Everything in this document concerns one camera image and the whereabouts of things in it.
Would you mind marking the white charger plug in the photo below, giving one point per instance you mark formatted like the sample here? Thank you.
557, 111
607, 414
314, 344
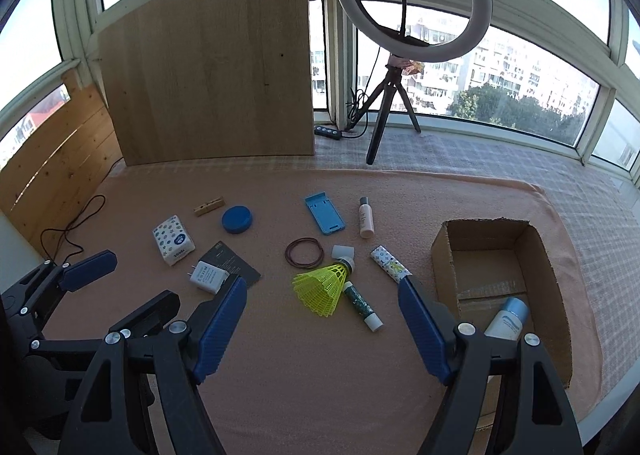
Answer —
210, 277

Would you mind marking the white translucent cap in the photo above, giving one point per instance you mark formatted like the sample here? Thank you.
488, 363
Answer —
342, 252

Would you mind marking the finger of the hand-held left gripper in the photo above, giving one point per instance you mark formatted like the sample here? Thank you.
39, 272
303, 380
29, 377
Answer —
150, 310
90, 267

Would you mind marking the large wooden board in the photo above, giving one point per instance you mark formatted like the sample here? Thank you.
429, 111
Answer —
210, 60

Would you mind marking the wooden plank panel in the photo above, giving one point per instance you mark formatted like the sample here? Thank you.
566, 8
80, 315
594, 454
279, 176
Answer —
55, 160

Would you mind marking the yellow shuttlecock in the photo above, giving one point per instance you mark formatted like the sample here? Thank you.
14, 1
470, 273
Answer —
320, 287

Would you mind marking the wooden clothespin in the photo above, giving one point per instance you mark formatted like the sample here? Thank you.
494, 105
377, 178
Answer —
209, 207

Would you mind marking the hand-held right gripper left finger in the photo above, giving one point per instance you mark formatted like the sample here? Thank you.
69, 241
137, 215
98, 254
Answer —
220, 330

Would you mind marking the black card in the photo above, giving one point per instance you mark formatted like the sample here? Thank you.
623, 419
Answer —
235, 260

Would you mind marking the brown rubber bands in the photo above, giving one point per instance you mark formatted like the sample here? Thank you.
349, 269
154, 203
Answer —
286, 253

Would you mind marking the white bottle blue cap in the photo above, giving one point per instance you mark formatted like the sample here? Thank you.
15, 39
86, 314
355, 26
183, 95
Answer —
505, 320

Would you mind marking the black power strip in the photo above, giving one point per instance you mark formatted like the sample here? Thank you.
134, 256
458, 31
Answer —
327, 131

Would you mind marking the crumpled colourful wrapper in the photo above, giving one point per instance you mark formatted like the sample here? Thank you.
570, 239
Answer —
406, 66

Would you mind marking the white printed tube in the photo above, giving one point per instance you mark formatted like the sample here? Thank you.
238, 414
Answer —
387, 262

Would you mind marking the black tripod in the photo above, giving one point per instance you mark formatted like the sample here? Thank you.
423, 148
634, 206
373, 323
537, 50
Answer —
382, 120

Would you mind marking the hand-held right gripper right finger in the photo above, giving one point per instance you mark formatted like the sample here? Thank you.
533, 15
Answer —
425, 335

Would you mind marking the green glitter tube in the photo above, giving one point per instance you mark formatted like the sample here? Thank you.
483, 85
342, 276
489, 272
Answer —
360, 305

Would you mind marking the small pink bottle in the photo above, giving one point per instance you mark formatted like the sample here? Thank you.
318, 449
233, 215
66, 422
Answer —
366, 222

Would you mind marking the blue round lid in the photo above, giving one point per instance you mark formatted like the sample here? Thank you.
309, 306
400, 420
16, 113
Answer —
237, 219

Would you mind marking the cardboard box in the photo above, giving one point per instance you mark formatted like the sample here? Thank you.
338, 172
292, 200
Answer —
547, 275

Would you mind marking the blue phone stand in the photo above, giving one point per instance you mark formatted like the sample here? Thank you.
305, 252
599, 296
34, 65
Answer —
325, 215

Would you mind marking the star printed tissue pack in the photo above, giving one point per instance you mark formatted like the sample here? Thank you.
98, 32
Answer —
172, 240

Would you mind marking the pink blanket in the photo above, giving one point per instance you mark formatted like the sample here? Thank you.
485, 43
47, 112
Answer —
300, 385

